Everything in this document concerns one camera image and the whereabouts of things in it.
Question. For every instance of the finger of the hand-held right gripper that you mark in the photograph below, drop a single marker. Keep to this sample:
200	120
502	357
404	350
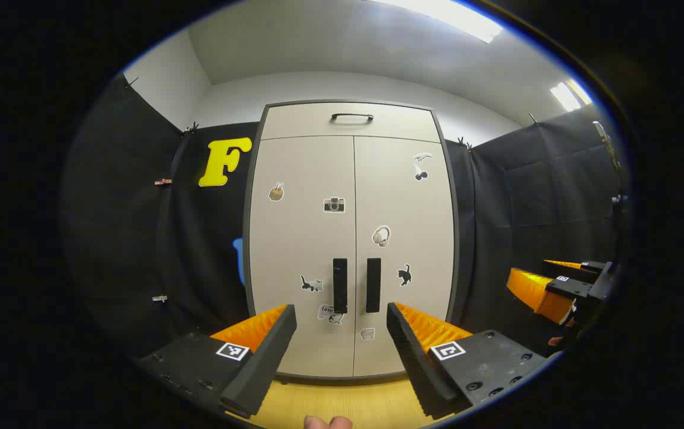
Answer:
568	289
586	269

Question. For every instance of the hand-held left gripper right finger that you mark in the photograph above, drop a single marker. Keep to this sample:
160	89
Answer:
416	369

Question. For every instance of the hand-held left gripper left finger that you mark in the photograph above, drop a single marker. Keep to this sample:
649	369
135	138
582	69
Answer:
264	363

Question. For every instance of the white double-door shoe cabinet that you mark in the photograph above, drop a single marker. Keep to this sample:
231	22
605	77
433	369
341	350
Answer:
247	250

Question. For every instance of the white cabinet door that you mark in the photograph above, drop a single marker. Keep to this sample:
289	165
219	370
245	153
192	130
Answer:
300	238
419	226

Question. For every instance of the small ceiling light panel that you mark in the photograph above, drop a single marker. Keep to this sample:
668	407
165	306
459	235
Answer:
565	95

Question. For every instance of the black backdrop cloth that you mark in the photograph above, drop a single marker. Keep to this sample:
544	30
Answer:
127	238

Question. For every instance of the pink cloth clip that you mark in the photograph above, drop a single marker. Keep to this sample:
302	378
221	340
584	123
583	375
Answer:
163	181

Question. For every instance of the long ceiling light panel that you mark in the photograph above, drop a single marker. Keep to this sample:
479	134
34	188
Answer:
449	15

